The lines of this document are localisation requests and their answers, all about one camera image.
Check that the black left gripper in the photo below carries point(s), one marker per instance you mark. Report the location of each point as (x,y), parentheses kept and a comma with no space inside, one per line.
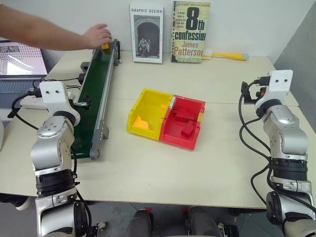
(74,101)

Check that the red plastic bin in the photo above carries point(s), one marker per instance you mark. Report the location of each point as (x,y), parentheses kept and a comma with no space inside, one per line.
(172,133)

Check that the small yellow block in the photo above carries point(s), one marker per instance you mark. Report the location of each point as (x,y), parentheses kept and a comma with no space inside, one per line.
(105,46)

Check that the dark rounded knee shape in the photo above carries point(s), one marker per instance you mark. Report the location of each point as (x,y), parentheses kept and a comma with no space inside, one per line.
(200,222)
(139,223)

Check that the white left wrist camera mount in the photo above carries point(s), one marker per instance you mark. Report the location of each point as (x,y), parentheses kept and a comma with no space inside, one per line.
(53,92)

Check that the grey laptop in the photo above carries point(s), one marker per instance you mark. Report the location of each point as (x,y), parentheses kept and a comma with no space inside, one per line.
(14,89)

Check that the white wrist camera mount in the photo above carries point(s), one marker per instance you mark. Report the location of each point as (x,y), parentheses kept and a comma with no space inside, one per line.
(53,92)
(280,82)

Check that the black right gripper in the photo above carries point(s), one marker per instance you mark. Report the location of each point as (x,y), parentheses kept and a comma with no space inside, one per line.
(261,85)

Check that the tiny orange block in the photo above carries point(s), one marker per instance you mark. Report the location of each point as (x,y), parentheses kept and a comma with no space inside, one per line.
(163,106)

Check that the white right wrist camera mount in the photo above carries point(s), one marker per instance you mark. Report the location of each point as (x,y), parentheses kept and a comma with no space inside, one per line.
(280,82)

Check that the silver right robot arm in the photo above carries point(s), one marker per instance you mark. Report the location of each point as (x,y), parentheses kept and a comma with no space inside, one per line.
(286,138)

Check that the green conveyor belt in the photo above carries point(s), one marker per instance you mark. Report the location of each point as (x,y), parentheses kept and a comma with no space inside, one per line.
(96,81)

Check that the large yellow stepped block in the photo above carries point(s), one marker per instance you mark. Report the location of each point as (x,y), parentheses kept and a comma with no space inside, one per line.
(140,123)

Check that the person's bare forearm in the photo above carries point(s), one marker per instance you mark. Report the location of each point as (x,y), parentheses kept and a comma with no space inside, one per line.
(37,32)

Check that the white power strip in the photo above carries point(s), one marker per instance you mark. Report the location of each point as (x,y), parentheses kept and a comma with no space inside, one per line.
(32,101)

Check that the translucent red block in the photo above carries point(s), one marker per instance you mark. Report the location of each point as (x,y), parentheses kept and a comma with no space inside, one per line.
(184,114)

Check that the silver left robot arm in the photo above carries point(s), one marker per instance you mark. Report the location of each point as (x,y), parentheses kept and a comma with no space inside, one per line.
(49,148)

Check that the yellow label on bin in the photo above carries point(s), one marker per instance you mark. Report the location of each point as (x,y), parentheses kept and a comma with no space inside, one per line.
(200,117)

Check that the black and white shoe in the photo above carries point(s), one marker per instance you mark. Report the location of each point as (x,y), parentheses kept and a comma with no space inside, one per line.
(14,202)

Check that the grey partition panel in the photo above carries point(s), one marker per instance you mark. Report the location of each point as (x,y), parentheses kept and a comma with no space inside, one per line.
(298,54)

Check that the yellow plastic bin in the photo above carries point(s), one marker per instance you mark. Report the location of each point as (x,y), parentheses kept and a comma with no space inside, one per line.
(148,103)

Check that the Graphic Design book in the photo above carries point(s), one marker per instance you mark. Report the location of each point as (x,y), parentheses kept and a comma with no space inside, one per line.
(146,34)

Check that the person's bare hand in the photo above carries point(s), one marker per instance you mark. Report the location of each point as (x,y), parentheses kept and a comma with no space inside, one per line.
(98,35)

